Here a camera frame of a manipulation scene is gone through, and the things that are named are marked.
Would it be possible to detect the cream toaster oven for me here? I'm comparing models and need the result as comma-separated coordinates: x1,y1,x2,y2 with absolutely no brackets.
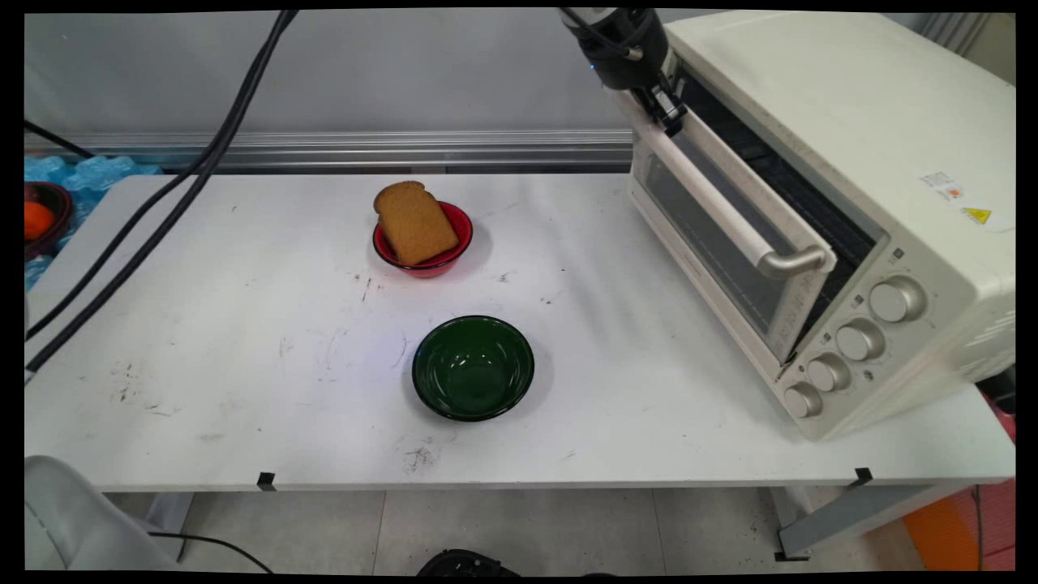
628,10,1016,442

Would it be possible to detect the grey table leg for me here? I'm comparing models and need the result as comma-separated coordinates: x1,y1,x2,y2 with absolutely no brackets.
773,483,974,562
144,492,196,560

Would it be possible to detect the brown bread slice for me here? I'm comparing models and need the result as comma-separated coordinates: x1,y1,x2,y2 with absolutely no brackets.
372,180,461,267

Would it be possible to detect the black round object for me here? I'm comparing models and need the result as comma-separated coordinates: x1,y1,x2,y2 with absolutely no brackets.
416,548,520,578

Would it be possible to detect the orange fruit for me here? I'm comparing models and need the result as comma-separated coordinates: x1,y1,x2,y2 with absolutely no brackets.
24,200,54,241

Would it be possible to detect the aluminium rail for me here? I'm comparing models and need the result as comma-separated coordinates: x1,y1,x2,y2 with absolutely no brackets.
24,128,635,173

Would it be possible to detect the blue plastic bag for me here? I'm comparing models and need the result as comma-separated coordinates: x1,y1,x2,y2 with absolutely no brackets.
24,154,163,291

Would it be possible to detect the orange box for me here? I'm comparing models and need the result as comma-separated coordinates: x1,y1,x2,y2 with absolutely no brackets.
902,479,1016,572

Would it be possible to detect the dark bowl with red rim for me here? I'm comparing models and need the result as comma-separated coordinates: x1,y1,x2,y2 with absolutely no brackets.
24,181,73,262

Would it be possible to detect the dark green bowl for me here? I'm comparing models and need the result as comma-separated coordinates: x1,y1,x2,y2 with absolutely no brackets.
411,315,535,423

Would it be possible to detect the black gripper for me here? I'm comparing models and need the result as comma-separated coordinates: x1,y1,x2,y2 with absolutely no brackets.
566,8,691,137

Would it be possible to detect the oven door with handle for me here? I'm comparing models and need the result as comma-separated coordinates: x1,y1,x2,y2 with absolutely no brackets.
615,79,838,367

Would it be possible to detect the white label sticker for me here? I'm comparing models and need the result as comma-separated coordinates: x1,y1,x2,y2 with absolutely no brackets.
920,170,967,201

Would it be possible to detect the black floor cable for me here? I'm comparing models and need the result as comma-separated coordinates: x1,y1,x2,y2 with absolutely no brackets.
148,530,275,575

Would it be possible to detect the silver oven knob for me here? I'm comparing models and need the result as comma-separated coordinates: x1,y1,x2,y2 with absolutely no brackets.
835,318,886,362
807,352,851,393
783,381,823,419
869,276,928,323

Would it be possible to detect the thin black cable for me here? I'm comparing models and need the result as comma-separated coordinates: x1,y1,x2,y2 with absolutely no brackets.
24,119,95,160

